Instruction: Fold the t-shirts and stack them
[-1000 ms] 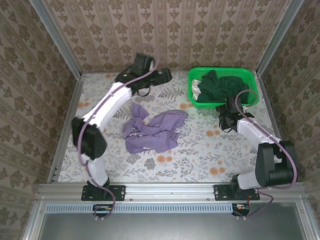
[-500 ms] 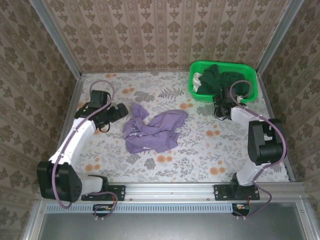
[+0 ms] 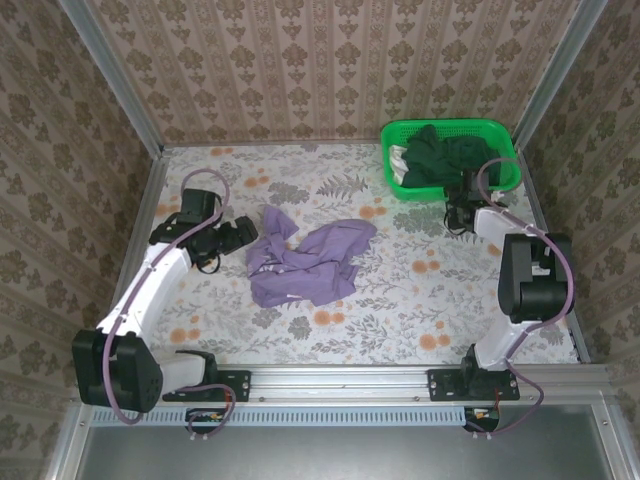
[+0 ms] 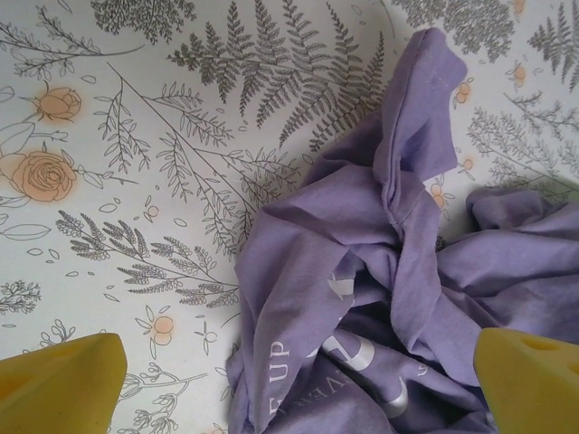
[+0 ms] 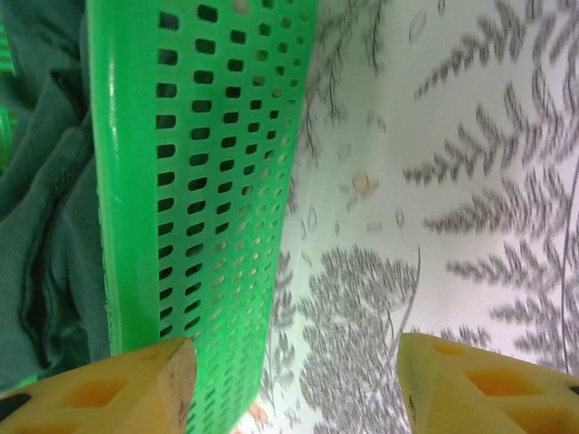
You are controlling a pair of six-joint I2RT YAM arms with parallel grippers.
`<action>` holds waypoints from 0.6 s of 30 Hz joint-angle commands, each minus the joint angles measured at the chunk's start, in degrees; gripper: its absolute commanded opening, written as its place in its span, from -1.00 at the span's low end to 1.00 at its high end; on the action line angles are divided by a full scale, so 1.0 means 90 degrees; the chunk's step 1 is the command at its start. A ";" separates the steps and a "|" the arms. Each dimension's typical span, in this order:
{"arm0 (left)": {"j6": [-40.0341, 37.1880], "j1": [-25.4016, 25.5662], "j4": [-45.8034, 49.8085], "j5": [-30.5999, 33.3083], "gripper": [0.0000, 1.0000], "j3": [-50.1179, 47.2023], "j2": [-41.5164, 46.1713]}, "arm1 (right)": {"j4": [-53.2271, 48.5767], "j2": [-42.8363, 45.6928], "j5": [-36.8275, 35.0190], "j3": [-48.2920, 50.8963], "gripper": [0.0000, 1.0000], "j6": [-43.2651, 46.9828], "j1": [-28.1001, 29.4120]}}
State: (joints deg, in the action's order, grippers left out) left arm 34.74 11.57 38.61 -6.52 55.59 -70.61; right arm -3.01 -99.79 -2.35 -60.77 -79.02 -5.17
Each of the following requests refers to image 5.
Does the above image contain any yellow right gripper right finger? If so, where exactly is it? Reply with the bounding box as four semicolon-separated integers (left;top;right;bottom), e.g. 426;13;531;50
397;332;579;434

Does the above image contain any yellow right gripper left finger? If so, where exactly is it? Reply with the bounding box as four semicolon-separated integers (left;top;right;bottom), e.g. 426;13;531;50
0;336;198;434

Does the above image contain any floral fern print table cover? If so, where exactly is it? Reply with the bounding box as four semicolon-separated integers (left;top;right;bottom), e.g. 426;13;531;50
233;0;579;434

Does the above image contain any dark green t-shirt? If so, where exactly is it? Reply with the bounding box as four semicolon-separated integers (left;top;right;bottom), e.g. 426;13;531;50
0;0;113;392

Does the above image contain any green plastic perforated basket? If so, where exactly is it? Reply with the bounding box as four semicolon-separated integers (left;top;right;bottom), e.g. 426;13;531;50
0;0;318;434

